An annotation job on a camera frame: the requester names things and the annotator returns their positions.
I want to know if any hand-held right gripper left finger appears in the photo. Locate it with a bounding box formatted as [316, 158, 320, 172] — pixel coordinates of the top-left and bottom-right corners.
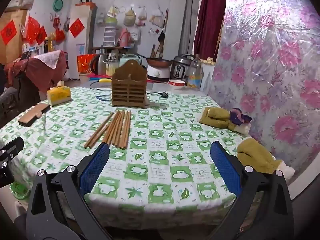
[26, 142, 113, 240]

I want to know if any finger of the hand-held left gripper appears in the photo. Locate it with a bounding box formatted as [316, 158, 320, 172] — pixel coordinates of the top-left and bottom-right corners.
[0, 137, 25, 159]

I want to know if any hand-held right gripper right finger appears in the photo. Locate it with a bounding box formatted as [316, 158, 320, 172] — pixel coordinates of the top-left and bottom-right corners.
[209, 141, 294, 240]

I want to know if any bundle of wooden chopsticks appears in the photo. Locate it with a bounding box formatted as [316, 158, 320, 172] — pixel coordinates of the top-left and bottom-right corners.
[84, 109, 132, 148]

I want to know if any wooden chopstick holder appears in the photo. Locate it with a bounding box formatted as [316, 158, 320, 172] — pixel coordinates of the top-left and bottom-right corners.
[111, 60, 148, 108]

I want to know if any olive yellow mitten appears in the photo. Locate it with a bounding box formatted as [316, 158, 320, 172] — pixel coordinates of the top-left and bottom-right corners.
[236, 138, 295, 178]
[199, 107, 252, 133]

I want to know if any metal chair with cushion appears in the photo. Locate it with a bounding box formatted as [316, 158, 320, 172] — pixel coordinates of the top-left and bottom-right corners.
[0, 80, 40, 128]

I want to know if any purple cloth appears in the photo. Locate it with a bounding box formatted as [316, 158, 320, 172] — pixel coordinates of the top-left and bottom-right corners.
[230, 108, 252, 125]

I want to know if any yellow tissue pack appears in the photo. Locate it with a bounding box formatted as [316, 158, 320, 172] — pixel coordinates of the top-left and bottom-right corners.
[47, 81, 72, 106]

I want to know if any red cloth covered table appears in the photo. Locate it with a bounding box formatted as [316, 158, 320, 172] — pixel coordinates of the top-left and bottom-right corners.
[7, 50, 68, 87]

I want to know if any white floral cloth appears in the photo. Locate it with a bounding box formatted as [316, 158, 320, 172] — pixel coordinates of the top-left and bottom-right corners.
[30, 51, 62, 69]

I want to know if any wooden door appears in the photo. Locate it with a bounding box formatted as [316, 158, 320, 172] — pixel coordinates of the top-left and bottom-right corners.
[0, 7, 29, 64]

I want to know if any clear plastic oil bottle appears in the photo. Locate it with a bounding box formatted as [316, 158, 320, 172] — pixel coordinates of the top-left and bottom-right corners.
[187, 54, 202, 88]

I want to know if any yellow pot with steel lid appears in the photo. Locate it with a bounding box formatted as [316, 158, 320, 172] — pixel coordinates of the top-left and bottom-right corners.
[106, 59, 120, 77]

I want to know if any steel electric kettle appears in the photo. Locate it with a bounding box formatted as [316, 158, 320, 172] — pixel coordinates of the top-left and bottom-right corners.
[90, 54, 107, 75]

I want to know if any red gift bag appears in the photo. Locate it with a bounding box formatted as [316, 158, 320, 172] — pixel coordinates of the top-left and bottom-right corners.
[77, 54, 97, 74]

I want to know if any yellow cooking oil bottle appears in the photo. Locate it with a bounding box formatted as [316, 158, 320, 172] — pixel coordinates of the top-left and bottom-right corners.
[47, 32, 56, 52]

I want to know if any black silver pressure cooker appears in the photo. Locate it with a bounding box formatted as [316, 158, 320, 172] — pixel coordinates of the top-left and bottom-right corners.
[171, 54, 195, 80]

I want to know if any floral plastic-wrapped mattress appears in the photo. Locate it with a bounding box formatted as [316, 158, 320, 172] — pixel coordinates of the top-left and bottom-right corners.
[207, 0, 320, 180]

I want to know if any red diamond paper decoration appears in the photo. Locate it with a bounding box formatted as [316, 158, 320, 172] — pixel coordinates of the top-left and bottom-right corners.
[69, 18, 85, 38]
[36, 26, 48, 45]
[0, 20, 17, 45]

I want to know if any mint green rice cooker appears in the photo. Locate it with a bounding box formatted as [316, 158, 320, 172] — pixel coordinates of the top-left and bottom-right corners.
[119, 54, 144, 67]

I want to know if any red plastic bag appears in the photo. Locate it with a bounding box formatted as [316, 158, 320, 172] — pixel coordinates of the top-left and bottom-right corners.
[24, 15, 40, 44]

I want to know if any wooden shelf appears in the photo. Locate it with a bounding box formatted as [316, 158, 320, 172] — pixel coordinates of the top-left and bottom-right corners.
[91, 45, 137, 55]

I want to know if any plastic drawer unit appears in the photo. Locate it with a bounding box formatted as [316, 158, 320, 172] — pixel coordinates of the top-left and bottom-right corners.
[104, 16, 118, 47]

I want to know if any pink thermos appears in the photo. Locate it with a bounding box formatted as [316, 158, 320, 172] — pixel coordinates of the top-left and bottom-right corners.
[119, 28, 130, 47]

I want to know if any white refrigerator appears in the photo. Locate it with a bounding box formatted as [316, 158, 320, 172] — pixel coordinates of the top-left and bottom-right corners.
[67, 3, 97, 80]

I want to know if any maroon curtain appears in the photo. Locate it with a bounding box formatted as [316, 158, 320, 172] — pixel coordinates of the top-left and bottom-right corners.
[194, 0, 229, 60]

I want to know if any hanging beige cloth holder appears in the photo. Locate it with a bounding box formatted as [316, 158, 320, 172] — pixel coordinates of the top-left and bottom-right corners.
[124, 7, 135, 26]

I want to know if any hanging clear plastic bag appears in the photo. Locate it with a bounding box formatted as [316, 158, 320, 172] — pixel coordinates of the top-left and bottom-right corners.
[107, 6, 120, 18]
[136, 6, 147, 27]

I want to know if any hanging white plastic bag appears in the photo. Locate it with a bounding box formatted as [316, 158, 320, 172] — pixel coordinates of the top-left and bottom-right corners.
[149, 7, 163, 25]

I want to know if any black power cable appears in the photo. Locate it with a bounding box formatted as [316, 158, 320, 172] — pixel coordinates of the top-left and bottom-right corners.
[89, 80, 168, 98]

